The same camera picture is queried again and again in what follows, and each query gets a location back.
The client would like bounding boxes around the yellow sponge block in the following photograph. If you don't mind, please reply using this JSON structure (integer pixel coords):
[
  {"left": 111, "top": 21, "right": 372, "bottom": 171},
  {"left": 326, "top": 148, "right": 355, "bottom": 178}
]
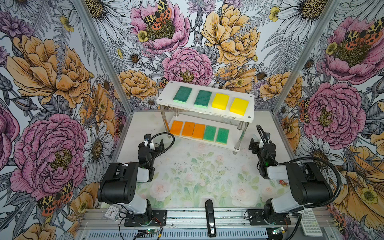
[{"left": 212, "top": 93, "right": 230, "bottom": 111}]

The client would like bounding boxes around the dark green scouring sponge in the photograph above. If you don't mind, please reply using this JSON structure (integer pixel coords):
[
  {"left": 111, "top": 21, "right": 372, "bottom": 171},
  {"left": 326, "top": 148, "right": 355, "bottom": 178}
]
[{"left": 194, "top": 90, "right": 212, "bottom": 109}]

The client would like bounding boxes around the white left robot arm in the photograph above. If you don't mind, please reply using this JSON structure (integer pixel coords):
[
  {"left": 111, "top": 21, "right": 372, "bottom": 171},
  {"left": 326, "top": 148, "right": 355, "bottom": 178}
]
[{"left": 98, "top": 141, "right": 165, "bottom": 216}]

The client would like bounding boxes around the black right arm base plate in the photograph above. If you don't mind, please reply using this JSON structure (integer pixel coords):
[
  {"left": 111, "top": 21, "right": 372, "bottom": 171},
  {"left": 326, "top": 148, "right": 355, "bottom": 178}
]
[{"left": 246, "top": 209, "right": 292, "bottom": 226}]

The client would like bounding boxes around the white two-tier metal shelf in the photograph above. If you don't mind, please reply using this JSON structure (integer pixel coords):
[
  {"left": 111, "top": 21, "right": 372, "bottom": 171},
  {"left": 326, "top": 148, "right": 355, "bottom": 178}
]
[{"left": 157, "top": 81, "right": 255, "bottom": 153}]

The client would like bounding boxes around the aluminium front rail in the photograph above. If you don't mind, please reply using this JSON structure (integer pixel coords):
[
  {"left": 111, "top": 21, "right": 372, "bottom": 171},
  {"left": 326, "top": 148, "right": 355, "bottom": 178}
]
[{"left": 74, "top": 206, "right": 337, "bottom": 240}]

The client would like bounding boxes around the black stapler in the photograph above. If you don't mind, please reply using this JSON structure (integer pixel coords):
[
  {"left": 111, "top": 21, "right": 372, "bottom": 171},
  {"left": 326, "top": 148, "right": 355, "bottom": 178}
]
[{"left": 205, "top": 199, "right": 217, "bottom": 238}]

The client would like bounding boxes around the small white alarm clock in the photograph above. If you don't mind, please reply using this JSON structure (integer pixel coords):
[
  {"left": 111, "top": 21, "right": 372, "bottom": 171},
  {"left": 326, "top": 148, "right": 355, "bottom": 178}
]
[{"left": 104, "top": 205, "right": 121, "bottom": 221}]

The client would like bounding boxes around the yellow sponge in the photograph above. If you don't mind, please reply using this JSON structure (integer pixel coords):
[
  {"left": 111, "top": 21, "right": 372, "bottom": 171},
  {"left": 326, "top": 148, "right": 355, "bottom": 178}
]
[{"left": 230, "top": 98, "right": 249, "bottom": 116}]

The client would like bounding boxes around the light green sponge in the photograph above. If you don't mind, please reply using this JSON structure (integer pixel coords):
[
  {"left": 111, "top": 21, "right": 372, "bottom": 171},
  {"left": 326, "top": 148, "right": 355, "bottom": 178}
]
[
  {"left": 216, "top": 128, "right": 230, "bottom": 145},
  {"left": 203, "top": 125, "right": 217, "bottom": 142}
]

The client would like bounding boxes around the orange sponge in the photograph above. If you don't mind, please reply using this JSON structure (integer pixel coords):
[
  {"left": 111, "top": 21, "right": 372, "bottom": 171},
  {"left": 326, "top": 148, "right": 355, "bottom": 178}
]
[
  {"left": 170, "top": 120, "right": 184, "bottom": 136},
  {"left": 181, "top": 122, "right": 195, "bottom": 138},
  {"left": 192, "top": 124, "right": 206, "bottom": 140}
]

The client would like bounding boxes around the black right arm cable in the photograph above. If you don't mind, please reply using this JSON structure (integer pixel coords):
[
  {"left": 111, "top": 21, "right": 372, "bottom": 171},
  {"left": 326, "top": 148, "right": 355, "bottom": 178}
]
[{"left": 255, "top": 124, "right": 343, "bottom": 209}]

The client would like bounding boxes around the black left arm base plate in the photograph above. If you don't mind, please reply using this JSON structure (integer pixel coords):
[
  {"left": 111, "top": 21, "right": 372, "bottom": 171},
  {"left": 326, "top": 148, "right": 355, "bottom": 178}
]
[{"left": 124, "top": 210, "right": 168, "bottom": 227}]

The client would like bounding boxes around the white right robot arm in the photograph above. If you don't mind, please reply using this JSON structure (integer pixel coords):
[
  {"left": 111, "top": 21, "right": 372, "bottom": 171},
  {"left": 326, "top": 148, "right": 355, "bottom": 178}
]
[{"left": 249, "top": 138, "right": 335, "bottom": 219}]

